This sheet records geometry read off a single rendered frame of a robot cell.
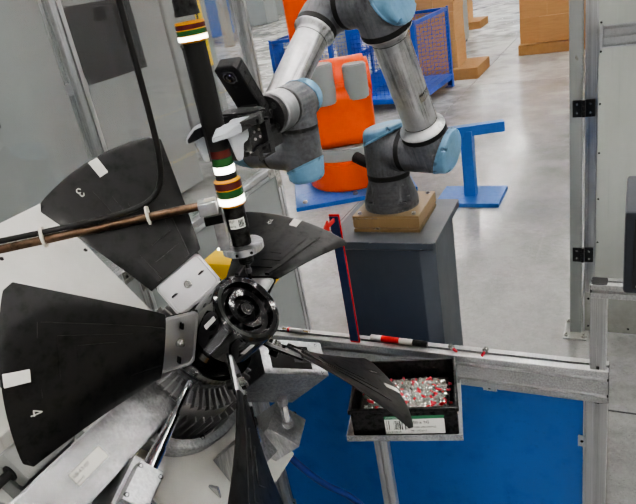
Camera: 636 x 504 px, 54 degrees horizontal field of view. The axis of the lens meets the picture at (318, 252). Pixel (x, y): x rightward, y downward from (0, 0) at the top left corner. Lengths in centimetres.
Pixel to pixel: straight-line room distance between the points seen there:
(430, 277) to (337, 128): 331
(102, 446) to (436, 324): 106
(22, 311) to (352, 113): 421
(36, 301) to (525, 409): 105
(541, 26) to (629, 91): 754
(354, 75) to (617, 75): 256
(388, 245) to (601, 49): 129
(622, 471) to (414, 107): 147
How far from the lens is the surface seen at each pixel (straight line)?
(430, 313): 175
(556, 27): 1013
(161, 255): 104
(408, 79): 149
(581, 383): 142
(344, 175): 495
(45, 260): 124
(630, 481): 241
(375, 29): 141
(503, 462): 162
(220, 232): 103
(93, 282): 124
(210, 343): 98
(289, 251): 117
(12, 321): 85
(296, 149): 121
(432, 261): 169
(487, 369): 144
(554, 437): 154
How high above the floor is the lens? 168
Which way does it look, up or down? 24 degrees down
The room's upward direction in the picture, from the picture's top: 11 degrees counter-clockwise
